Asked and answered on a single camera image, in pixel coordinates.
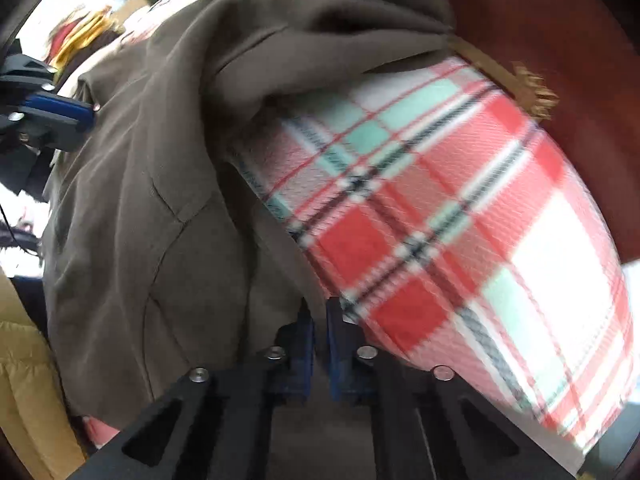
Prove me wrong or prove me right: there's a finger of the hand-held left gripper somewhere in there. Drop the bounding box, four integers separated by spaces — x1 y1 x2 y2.
0 52 58 93
0 92 97 153

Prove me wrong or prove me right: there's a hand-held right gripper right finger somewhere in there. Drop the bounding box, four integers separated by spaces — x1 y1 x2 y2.
326 299 584 480

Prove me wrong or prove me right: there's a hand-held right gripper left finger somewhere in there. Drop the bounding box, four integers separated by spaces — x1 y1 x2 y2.
67 310 317 480

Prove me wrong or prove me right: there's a brown zip hoodie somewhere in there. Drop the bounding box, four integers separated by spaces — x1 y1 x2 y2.
40 0 456 428

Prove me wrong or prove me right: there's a yellow and red cloth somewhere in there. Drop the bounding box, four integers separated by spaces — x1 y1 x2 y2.
50 7 126 71

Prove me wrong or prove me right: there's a red plaid bed sheet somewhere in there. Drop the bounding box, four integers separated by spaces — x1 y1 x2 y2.
82 57 633 476

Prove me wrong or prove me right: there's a yellow puffy jacket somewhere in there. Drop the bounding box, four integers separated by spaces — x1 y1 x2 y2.
0 267 88 473

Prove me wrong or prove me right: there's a dark brown wooden headboard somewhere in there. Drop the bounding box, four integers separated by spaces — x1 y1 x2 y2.
435 0 640 266

